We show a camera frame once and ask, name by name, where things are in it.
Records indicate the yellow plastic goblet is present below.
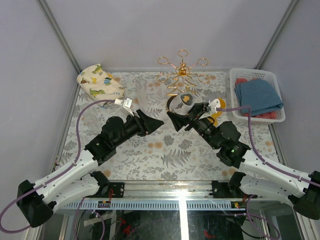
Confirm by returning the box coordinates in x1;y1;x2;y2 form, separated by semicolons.
211;97;226;119

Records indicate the blue folded cloth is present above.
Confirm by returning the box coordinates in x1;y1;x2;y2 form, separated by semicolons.
234;78;285;117

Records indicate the gold wine glass rack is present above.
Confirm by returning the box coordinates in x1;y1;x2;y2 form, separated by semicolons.
156;49;211;111

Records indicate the short clear wine glass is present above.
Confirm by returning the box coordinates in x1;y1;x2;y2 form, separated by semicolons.
169;93;195;115

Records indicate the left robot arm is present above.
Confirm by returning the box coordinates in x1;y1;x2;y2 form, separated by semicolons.
16;109;164;228

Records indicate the white plastic basket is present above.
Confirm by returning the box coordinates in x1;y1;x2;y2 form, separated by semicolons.
229;67;287;123

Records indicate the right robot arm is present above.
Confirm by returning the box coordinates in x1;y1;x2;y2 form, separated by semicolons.
167;103;320;220

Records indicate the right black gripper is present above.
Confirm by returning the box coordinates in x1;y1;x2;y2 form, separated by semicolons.
167;102;221;150

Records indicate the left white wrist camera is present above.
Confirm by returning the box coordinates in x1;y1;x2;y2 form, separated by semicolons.
114;97;135;116

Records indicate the clear glass near left edge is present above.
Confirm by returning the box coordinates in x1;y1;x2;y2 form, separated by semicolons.
83;109;99;133

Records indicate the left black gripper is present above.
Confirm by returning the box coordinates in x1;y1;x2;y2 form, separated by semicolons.
114;110;165;149

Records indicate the aluminium front rail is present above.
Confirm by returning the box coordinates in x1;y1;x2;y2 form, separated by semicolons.
37;179;307;211

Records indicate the tall clear flute glass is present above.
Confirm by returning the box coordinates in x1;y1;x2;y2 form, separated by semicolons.
136;79;148;110

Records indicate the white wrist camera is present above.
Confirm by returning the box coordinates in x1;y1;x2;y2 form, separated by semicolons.
206;98;221;114
114;97;135;116

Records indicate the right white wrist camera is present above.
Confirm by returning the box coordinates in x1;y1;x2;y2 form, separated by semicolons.
206;98;221;114

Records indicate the dinosaur print cloth bag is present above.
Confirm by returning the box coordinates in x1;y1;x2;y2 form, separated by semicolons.
76;63;125;102

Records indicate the red cloth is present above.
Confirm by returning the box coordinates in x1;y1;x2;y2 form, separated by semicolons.
234;77;279;120

